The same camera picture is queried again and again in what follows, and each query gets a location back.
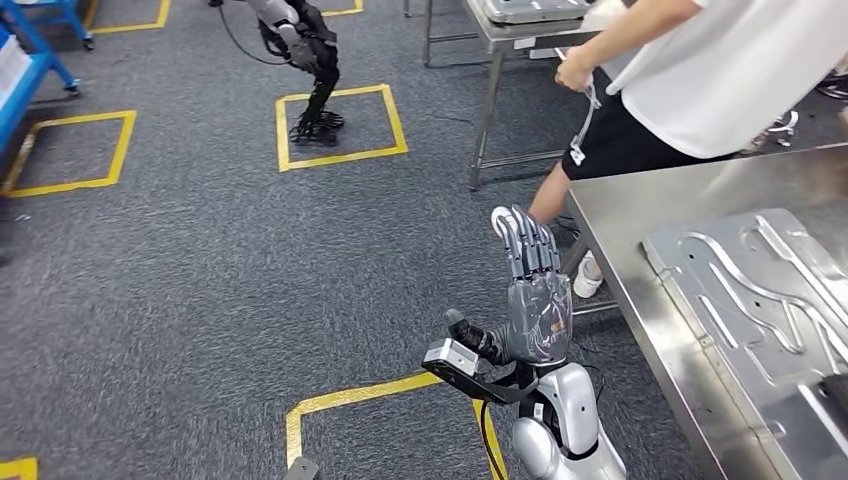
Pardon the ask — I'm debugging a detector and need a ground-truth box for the stainless steel table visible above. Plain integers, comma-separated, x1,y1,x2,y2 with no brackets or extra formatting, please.
404,0,598,193

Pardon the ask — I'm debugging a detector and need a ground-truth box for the black and silver humanoid robot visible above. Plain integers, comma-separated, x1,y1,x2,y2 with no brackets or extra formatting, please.
208,0,346,147

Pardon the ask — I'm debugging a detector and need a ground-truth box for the white plastic crate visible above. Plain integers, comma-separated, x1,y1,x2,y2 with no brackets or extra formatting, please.
0,33,32,107

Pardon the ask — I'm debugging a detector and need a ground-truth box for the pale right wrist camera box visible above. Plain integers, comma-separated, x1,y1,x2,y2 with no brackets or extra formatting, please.
421,337,541,407

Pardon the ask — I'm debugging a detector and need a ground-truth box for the stainless steel workbench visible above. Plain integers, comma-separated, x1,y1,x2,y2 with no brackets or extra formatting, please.
563,142,848,480

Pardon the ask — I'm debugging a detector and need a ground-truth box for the blue metal shelf rack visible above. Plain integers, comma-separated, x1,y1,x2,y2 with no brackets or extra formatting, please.
0,0,97,157

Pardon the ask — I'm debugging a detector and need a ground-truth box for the yellow floor tape square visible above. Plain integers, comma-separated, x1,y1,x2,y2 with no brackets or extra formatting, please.
284,370,510,480
320,0,366,19
274,84,410,174

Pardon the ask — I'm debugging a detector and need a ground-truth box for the person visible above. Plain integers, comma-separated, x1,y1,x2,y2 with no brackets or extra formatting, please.
490,0,848,301

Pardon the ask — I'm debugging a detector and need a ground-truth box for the grey metal plate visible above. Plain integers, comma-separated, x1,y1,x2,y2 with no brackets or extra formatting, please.
483,0,594,24

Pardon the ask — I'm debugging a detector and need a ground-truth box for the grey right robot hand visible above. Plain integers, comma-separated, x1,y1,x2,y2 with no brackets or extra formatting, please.
445,205,575,369

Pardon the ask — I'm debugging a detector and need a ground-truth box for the stamped sheet metal panel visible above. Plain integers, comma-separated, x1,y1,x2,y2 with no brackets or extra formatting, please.
641,208,848,480

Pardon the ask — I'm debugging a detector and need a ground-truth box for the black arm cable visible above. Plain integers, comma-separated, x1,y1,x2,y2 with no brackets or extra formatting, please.
479,400,508,480

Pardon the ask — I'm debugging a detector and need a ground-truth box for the white cord with tag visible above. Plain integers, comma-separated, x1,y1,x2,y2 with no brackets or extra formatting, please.
568,49,603,167

